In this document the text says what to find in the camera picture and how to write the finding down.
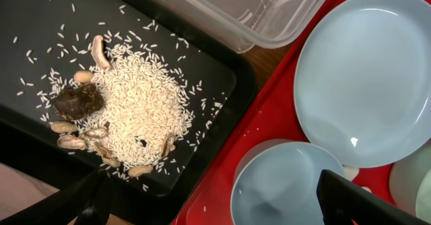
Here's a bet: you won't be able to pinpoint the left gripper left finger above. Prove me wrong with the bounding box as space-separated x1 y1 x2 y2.
1 170 111 225

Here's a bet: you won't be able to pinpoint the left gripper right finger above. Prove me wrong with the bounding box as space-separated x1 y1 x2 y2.
317 170 430 225

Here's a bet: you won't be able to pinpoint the light blue small bowl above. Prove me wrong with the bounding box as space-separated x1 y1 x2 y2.
230 139 345 225

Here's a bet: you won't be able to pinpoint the food scraps rice and peanuts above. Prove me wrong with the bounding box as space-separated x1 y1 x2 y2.
41 34 194 181

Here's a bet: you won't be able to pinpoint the light blue plate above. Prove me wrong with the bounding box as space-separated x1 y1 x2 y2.
294 0 430 168

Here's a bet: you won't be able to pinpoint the black waste tray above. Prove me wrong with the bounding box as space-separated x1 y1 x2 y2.
1 0 257 224

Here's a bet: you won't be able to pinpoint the clear plastic waste bin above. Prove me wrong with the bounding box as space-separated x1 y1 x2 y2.
156 0 325 53

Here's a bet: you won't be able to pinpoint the mint green bowl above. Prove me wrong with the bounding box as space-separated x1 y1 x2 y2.
389 143 430 223

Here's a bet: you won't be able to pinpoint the red serving tray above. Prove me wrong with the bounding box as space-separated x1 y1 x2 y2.
173 0 429 225

